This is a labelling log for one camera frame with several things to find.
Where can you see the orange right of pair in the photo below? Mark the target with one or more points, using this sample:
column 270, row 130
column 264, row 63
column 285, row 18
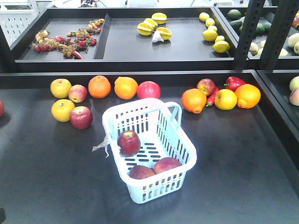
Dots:
column 125, row 87

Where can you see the dark red apple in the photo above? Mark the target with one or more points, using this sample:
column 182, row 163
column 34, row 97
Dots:
column 81, row 117

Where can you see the orange near peppers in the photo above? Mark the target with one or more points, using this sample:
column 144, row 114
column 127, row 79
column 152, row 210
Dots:
column 194, row 100

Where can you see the orange of pair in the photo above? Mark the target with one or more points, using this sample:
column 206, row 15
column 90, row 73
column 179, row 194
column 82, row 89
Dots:
column 125, row 87
column 99, row 86

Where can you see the orange left of pair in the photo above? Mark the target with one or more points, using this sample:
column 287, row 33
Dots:
column 99, row 86

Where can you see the red-yellow apple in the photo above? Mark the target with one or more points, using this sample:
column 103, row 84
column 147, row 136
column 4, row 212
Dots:
column 141, row 172
column 165, row 164

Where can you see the yellow apple near peppers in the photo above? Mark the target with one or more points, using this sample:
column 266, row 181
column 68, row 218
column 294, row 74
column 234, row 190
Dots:
column 225, row 99

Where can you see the light blue plastic basket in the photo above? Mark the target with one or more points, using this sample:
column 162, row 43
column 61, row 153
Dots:
column 158, row 125

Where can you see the red bell pepper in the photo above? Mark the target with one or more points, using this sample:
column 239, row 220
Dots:
column 232, row 83

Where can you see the small pinkish red apple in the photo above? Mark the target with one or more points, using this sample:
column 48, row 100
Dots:
column 77, row 93

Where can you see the yellow apple back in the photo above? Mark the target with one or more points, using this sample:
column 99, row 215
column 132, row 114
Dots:
column 60, row 88

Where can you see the large pink-red apple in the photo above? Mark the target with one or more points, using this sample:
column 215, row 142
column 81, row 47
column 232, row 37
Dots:
column 148, row 89

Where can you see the red chili pepper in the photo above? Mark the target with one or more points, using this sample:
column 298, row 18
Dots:
column 211, row 99

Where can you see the orange at tray edge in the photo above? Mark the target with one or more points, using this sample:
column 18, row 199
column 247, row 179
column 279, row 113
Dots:
column 248, row 96

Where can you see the black upright rack post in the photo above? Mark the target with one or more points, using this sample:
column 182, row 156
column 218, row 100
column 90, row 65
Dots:
column 251, row 20

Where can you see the pale peach back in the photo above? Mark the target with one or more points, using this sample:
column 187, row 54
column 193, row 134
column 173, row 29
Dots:
column 294, row 83

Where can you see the yellow apple front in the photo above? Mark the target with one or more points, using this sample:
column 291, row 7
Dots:
column 61, row 110

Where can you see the lone red apple far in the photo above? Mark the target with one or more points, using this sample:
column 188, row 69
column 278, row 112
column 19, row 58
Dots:
column 2, row 108

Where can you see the red apple behind orange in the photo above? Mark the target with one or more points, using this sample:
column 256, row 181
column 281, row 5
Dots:
column 207, row 86

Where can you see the white garlic bulb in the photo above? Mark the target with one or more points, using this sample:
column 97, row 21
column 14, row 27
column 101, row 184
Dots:
column 157, row 37

